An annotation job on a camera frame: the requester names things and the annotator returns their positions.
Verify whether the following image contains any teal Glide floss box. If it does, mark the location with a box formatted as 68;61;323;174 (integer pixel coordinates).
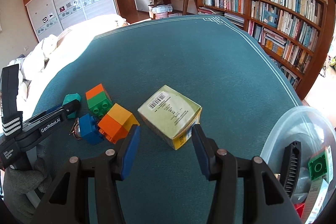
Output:
62;93;81;119

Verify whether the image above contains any gold pearl ring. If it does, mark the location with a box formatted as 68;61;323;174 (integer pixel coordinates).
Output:
69;117;82;140

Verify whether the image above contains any blue building brick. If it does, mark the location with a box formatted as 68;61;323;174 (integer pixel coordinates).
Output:
79;114;104;145

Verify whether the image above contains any red long building brick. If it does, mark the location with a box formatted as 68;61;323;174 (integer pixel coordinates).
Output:
294;202;305;218

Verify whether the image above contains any orange and yellow brick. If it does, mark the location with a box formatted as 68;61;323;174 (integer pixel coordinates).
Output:
97;103;139;144

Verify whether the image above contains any white tall carton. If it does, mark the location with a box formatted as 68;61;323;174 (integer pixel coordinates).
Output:
301;178;329;224

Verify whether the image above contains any pink and green brick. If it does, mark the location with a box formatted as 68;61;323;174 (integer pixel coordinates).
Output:
308;150;327;181

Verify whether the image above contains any yellow medicine box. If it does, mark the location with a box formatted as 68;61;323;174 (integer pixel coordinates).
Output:
138;85;202;150

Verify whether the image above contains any pale green small box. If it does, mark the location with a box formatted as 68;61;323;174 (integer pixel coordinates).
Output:
325;145;334;182

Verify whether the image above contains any grey gloved left hand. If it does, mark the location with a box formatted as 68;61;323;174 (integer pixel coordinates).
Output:
3;144;52;223

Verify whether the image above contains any orange and green brick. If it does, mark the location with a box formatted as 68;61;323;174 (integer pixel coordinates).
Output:
85;84;113;119

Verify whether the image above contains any white bedding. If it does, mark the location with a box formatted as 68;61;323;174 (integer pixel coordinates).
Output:
8;14;129;120

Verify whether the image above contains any clear plastic bin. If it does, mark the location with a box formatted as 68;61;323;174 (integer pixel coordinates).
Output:
260;106;335;223

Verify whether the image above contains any wooden bookshelf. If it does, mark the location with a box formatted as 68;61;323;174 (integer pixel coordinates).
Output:
197;0;335;100

